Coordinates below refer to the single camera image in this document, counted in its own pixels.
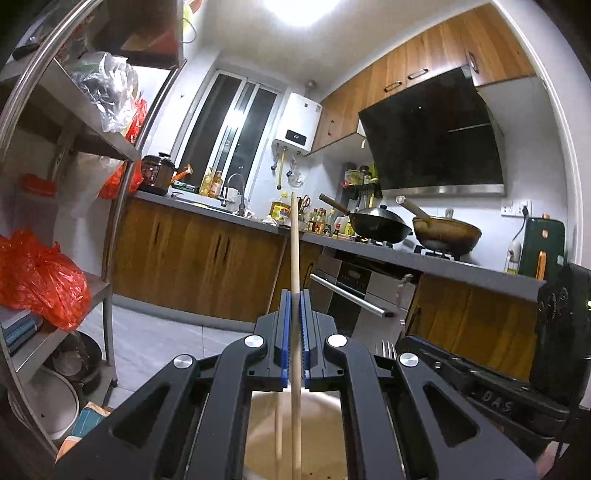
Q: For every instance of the red hanging plastic bag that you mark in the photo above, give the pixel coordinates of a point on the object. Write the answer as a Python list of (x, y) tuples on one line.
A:
[(111, 187)]

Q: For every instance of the red plastic bag on shelf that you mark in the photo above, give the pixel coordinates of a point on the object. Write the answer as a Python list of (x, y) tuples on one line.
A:
[(43, 280)]

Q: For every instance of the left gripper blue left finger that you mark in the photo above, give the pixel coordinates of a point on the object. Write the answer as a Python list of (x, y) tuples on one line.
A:
[(189, 421)]

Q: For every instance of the stainless steel shelf rack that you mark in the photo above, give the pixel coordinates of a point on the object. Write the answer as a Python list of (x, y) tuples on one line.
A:
[(39, 97)]

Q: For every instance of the kitchen window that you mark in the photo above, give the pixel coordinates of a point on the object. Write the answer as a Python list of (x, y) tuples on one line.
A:
[(226, 134)]

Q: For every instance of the kitchen faucet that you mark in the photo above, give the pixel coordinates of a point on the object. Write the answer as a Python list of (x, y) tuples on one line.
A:
[(234, 192)]

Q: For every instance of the white water heater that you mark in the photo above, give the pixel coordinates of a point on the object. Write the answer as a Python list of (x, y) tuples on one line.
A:
[(298, 124)]

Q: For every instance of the green air fryer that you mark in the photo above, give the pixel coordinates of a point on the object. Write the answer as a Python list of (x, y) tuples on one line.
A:
[(543, 250)]

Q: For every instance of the wall power socket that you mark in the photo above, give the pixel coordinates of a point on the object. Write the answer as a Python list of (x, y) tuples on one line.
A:
[(516, 208)]

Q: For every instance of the black range hood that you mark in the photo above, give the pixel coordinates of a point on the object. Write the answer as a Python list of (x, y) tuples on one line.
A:
[(436, 138)]

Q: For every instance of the yellow oil bottle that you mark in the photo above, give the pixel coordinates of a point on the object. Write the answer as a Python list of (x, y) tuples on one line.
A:
[(280, 209)]

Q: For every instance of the clear crumpled plastic bag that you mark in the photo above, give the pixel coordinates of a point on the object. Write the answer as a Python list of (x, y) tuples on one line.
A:
[(111, 84)]

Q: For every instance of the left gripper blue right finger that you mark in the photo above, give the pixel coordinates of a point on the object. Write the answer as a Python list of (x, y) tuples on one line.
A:
[(401, 419)]

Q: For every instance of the black wok with lid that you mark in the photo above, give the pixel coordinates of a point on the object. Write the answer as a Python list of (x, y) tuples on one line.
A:
[(378, 224)]

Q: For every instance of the patterned teal beige table mat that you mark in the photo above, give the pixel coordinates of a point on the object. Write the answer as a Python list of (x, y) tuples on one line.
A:
[(91, 415)]

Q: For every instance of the built-in steel oven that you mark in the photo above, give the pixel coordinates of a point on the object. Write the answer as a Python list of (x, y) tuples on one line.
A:
[(342, 286)]

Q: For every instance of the brown wok with handle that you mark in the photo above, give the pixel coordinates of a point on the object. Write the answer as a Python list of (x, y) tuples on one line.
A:
[(442, 234)]

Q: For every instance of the dark red rice cooker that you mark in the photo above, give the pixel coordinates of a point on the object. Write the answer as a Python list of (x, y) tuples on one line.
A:
[(157, 172)]

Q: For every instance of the wooden chopstick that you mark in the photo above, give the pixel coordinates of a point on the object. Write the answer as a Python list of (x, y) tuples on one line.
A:
[(295, 343), (281, 369)]

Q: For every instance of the silver metal fork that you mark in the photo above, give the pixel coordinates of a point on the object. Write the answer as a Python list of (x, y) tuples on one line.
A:
[(395, 297)]

